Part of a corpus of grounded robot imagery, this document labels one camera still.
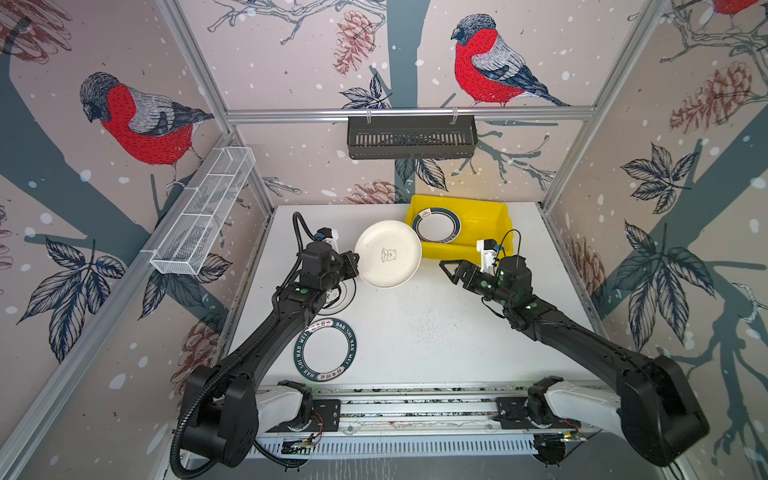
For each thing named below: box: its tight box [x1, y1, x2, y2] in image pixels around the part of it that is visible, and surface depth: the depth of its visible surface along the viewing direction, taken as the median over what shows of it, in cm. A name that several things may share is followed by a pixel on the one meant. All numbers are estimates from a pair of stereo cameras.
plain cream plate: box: [354, 219, 423, 289], surface depth 84 cm
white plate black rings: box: [318, 277, 357, 316], surface depth 94 cm
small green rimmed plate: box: [412, 207, 462, 244], surface depth 110 cm
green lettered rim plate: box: [294, 318, 357, 381], surface depth 86 cm
